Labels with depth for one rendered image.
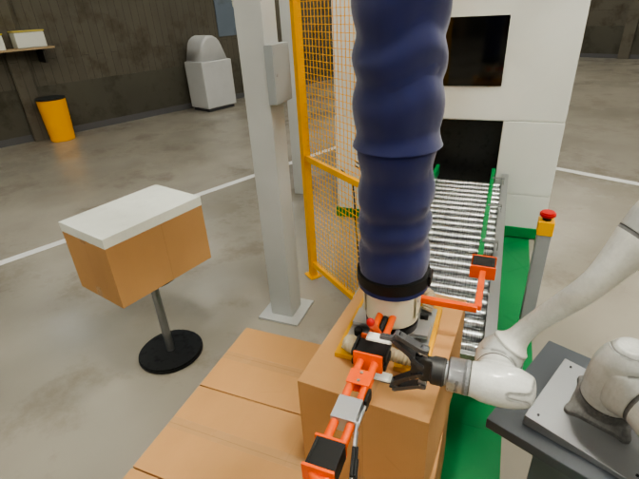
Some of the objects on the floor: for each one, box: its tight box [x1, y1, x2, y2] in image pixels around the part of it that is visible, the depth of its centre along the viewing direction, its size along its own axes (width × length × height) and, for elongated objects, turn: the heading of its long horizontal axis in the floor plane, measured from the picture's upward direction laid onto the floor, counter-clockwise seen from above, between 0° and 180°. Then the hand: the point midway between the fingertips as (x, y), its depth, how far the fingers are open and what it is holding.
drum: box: [34, 95, 75, 143], centre depth 791 cm, size 48×47×74 cm
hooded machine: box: [184, 35, 237, 112], centre depth 958 cm, size 83×68×149 cm
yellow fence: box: [289, 0, 360, 300], centre depth 282 cm, size 87×10×210 cm, turn 36°
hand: (371, 355), depth 123 cm, fingers open, 13 cm apart
